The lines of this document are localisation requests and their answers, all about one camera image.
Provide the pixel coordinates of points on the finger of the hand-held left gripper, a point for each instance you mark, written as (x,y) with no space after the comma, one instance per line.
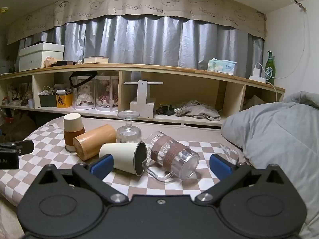
(23,146)

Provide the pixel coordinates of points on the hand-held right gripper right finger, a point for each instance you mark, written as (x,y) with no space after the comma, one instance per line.
(220,166)

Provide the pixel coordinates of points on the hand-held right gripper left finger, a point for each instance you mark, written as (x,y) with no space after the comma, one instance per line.
(101,167)

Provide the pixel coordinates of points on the cream white cup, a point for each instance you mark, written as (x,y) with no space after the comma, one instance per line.
(119,155)

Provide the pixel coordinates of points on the glass mug with brown sleeve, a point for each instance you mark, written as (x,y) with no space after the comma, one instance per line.
(172,154)

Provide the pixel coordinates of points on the bamboo cup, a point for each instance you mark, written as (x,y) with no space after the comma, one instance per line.
(96,139)

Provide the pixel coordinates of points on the white cup with brown sleeve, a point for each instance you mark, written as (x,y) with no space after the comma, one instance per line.
(73,132)

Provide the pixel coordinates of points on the dark brown bag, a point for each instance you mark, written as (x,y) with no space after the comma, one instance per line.
(17,128)

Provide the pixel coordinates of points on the checkered cloth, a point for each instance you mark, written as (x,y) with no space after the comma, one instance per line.
(44,139)

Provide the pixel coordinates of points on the ribbed glass goblet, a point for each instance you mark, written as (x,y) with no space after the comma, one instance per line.
(129,133)

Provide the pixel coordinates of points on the dark green box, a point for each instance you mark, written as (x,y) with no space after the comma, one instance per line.
(47,101)

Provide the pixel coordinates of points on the group of small figurines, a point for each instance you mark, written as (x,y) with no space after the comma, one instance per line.
(20,94)

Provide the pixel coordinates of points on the grey crumpled cloth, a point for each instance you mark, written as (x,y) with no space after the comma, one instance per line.
(199,110)

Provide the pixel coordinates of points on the yellow box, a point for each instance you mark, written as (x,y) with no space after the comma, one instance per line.
(64,100)

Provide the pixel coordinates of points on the grey duvet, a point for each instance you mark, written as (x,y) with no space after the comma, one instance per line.
(274,134)

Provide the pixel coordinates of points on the clear doll case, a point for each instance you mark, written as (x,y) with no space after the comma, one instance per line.
(107,93)

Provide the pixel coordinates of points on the small black item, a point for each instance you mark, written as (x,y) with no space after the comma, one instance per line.
(164,110)

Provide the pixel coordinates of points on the white wooden stand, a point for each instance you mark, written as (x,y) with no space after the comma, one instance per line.
(142,99)

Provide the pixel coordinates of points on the wooden shelf unit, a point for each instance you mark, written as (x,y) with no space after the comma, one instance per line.
(189,84)

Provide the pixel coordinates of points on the pink crumpled item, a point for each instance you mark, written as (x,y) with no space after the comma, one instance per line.
(50,61)

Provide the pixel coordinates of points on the white storage box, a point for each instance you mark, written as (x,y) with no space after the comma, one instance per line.
(37,57)

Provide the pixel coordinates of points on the dark brown box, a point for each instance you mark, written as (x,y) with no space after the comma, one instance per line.
(65,63)

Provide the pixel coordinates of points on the white charger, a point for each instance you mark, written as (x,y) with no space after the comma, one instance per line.
(258,76)

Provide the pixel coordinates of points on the tissue pack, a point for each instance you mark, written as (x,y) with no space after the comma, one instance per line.
(221,66)

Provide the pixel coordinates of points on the cream flat box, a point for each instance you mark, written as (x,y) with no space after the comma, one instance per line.
(96,59)

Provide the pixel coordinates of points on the green glass bottle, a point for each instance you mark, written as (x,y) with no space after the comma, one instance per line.
(270,69)

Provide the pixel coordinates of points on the grey curtain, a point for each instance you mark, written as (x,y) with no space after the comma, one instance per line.
(162,39)

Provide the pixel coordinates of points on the beige printed valance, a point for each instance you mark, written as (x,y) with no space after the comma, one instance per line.
(149,3)

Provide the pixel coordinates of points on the wall hook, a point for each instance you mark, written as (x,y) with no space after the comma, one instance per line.
(300,5)

